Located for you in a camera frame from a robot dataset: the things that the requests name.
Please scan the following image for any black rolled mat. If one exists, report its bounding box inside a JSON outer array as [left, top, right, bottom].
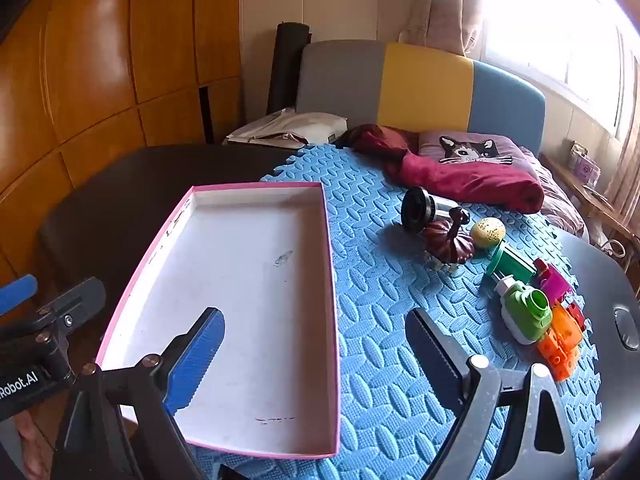
[[266, 22, 312, 114]]

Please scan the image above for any dark red blanket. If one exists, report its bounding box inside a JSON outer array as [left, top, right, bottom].
[[335, 125, 544, 214]]

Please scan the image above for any orange toy block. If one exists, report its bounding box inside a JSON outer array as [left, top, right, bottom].
[[536, 304, 582, 382]]

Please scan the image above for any wooden side table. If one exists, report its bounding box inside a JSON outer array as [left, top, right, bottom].
[[539, 153, 639, 268]]

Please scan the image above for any purple box on table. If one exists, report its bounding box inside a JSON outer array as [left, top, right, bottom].
[[568, 141, 601, 188]]

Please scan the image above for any pink white cardboard tray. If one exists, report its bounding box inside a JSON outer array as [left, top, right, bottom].
[[96, 182, 340, 460]]

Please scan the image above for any red puzzle piece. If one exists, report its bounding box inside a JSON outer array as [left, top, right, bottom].
[[566, 301, 586, 332]]

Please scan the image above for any teal plastic spool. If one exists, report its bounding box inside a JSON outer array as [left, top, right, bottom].
[[485, 242, 537, 284]]

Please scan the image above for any blue foam puzzle mat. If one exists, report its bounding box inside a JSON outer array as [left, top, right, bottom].
[[193, 145, 601, 479]]

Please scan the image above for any yellow perforated oval case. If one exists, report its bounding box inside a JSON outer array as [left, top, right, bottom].
[[470, 217, 506, 250]]

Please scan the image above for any grey yellow blue headboard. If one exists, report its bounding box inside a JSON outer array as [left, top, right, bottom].
[[295, 40, 546, 153]]

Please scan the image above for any mauve striped duvet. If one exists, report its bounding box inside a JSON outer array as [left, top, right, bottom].
[[520, 146, 588, 240]]

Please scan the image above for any wooden wardrobe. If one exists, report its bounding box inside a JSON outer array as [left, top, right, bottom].
[[1, 0, 241, 281]]

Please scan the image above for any green plug-in device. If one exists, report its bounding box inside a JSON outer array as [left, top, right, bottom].
[[495, 275, 552, 346]]

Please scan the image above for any pink curtain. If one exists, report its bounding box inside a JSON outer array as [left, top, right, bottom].
[[398, 0, 483, 56]]

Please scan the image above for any black clear filter canister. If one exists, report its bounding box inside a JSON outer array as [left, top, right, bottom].
[[400, 186, 459, 233]]

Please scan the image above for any magenta plastic cup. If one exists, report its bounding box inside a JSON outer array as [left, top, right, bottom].
[[534, 258, 574, 307]]

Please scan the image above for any purple cat pillow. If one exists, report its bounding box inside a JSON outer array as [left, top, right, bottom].
[[418, 131, 527, 169]]

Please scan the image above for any beige folded cloth bag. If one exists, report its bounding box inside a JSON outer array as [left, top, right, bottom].
[[222, 108, 347, 150]]

